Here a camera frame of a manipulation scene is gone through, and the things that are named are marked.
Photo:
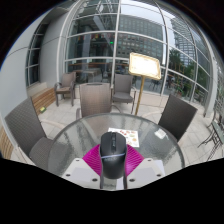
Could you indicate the food picture sheet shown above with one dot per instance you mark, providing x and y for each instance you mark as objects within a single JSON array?
[{"x": 128, "y": 136}]

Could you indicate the green metal outdoor table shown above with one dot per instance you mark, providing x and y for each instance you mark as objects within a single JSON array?
[{"x": 215, "y": 133}]

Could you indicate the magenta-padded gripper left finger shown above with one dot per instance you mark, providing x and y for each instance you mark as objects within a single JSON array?
[{"x": 78, "y": 171}]

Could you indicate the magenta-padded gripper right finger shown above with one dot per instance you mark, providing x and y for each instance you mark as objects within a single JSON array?
[{"x": 146, "y": 171}]

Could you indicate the black computer mouse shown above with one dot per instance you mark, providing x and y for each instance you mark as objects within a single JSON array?
[{"x": 113, "y": 156}]

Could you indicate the wooden slat bench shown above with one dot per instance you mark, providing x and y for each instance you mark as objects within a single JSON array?
[
  {"x": 43, "y": 99},
  {"x": 5, "y": 143}
]

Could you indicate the gold menu sign stand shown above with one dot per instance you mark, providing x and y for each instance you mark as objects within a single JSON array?
[{"x": 144, "y": 66}]

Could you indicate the brown wicker chair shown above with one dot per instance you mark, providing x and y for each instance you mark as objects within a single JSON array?
[
  {"x": 96, "y": 99},
  {"x": 66, "y": 85},
  {"x": 176, "y": 116},
  {"x": 122, "y": 90},
  {"x": 26, "y": 128}
]

